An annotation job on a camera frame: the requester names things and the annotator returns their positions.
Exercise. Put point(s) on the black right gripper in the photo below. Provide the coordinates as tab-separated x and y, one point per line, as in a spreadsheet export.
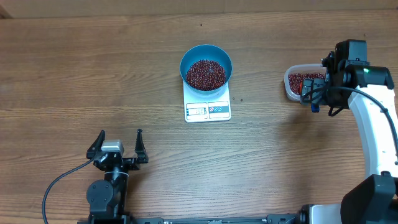
308	90

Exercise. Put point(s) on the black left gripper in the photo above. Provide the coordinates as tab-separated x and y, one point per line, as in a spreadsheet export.
134	164

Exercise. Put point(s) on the red scoop with blue handle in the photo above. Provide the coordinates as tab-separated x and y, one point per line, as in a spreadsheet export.
309	95

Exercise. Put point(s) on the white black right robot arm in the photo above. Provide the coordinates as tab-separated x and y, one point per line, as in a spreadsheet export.
352	83

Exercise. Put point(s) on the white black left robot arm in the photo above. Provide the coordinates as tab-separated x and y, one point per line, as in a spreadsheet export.
107	196

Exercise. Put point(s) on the white digital kitchen scale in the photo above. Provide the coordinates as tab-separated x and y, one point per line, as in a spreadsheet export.
200	107

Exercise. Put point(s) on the red beans in bowl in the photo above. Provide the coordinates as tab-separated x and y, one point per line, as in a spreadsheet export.
206	75

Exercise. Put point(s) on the teal plastic bowl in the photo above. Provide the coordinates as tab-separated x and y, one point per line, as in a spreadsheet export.
206	52

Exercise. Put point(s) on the clear plastic container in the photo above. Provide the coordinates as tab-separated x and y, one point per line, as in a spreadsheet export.
304	68

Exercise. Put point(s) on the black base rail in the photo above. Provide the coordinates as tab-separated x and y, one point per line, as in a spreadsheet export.
214	221

